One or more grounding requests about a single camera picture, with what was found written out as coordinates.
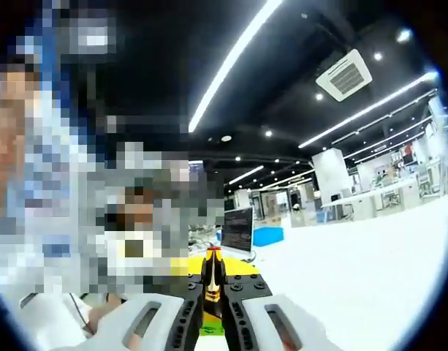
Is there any black gold lipstick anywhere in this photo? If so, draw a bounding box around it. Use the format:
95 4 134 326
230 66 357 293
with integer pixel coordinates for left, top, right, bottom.
204 246 224 316

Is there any person's white shirt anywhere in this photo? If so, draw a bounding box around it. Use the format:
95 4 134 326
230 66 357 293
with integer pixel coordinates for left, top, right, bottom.
17 290 100 347

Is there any blue plastic crate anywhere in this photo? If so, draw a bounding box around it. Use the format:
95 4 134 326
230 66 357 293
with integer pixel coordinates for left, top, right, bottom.
252 226 285 247

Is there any dark monitor with text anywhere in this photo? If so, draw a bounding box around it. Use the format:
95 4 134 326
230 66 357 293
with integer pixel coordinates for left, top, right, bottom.
222 207 254 254

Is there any long ceiling light strip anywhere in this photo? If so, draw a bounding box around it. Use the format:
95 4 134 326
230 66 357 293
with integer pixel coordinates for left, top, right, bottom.
189 0 284 132
298 71 439 149

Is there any white ceiling air vent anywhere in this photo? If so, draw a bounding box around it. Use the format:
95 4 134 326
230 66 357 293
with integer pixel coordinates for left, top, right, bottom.
315 49 373 102

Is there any black wrist cord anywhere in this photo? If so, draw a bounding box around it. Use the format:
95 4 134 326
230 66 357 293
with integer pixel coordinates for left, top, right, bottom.
70 292 97 336

